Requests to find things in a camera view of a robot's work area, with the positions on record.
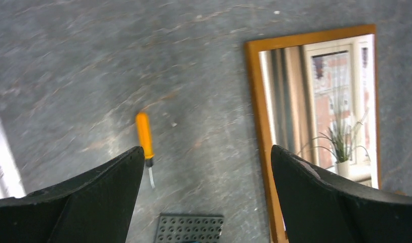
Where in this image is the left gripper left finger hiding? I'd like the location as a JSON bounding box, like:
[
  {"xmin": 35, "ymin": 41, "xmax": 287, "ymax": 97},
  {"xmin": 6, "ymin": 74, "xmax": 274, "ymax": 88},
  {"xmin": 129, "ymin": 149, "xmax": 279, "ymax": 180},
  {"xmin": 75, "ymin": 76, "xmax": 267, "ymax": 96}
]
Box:
[{"xmin": 0, "ymin": 146, "xmax": 145, "ymax": 242}]

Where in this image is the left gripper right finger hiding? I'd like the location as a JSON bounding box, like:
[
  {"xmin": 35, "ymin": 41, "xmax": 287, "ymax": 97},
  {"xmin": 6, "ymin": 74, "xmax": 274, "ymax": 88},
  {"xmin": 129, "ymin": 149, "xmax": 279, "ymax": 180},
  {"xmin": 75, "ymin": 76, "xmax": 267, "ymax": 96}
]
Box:
[{"xmin": 271, "ymin": 145, "xmax": 412, "ymax": 242}]

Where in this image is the wooden picture frame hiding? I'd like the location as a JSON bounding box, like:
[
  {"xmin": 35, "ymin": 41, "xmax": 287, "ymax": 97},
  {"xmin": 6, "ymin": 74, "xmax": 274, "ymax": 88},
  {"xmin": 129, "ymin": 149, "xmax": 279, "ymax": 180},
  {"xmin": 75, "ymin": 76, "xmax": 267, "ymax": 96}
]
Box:
[{"xmin": 245, "ymin": 24, "xmax": 381, "ymax": 242}]

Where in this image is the yellow handle screwdriver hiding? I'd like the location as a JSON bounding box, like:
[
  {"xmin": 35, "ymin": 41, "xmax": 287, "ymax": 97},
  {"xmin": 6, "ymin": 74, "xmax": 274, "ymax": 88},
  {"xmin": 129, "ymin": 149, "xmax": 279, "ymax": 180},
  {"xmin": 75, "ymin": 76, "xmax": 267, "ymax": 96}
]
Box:
[{"xmin": 135, "ymin": 112, "xmax": 155, "ymax": 189}]

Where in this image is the framed window plant photo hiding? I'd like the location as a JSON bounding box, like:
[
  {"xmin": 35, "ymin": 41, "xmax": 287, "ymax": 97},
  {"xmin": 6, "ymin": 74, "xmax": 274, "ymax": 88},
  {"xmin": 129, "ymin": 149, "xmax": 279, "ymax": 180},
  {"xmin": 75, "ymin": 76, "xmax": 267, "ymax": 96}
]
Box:
[{"xmin": 259, "ymin": 34, "xmax": 380, "ymax": 188}]

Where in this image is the grey building baseplate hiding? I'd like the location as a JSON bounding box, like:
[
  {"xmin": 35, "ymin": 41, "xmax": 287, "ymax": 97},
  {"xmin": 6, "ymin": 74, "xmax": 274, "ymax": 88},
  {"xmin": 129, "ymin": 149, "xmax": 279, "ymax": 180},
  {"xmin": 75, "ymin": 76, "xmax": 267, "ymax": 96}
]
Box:
[{"xmin": 154, "ymin": 214, "xmax": 225, "ymax": 243}]

